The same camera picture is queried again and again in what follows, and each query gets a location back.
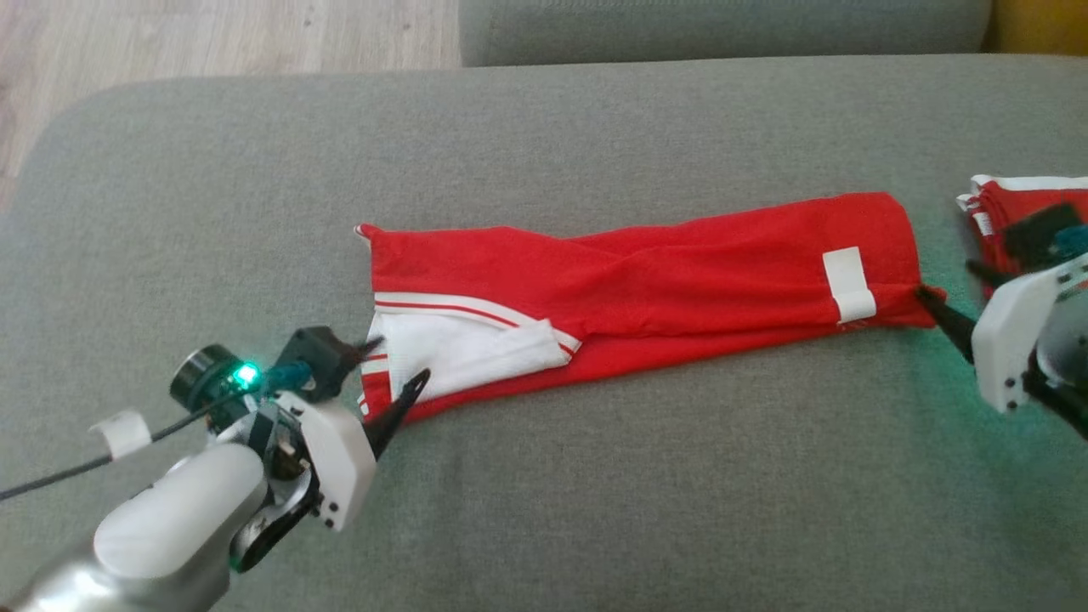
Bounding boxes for large yellow sofa backrest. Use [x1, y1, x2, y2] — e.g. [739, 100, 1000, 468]
[982, 0, 1088, 58]

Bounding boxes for red and white basketball jersey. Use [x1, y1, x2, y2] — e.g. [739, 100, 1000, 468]
[354, 191, 946, 424]

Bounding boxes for white tape tag on cable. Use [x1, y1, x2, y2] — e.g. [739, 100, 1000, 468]
[89, 410, 154, 460]

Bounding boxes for red shorts with white stripes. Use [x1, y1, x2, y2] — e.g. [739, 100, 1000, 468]
[956, 174, 1088, 298]

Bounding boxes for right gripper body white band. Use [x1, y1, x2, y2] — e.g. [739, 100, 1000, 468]
[971, 255, 1088, 415]

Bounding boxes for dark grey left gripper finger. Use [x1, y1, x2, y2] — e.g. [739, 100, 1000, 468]
[338, 336, 385, 377]
[361, 368, 431, 460]

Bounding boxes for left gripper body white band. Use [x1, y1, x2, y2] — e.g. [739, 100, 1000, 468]
[255, 393, 377, 532]

